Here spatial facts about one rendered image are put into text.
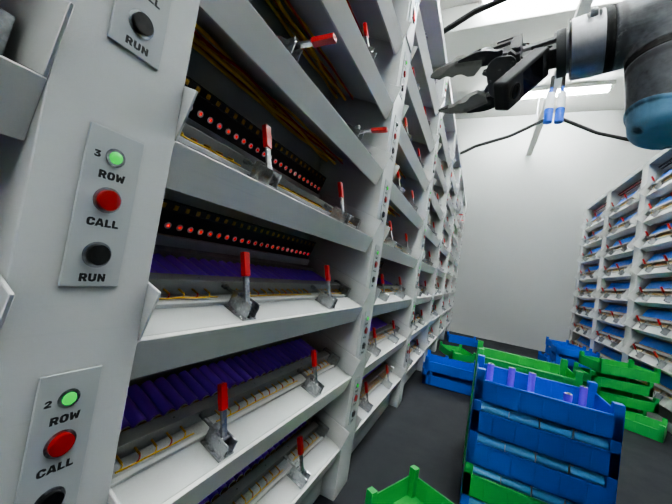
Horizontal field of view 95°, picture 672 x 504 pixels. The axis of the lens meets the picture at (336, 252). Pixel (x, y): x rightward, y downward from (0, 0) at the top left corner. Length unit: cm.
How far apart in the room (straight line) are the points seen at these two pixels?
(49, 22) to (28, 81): 4
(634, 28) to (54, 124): 68
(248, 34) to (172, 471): 53
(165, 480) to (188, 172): 35
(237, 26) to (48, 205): 28
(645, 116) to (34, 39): 64
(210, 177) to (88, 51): 14
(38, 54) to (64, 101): 3
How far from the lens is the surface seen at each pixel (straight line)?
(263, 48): 47
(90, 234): 30
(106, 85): 32
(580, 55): 66
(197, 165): 36
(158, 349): 36
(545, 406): 97
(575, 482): 103
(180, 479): 49
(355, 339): 86
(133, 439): 48
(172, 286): 43
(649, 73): 63
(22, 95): 30
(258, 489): 77
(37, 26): 33
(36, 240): 29
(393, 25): 100
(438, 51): 176
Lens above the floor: 61
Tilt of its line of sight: 3 degrees up
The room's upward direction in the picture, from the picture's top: 9 degrees clockwise
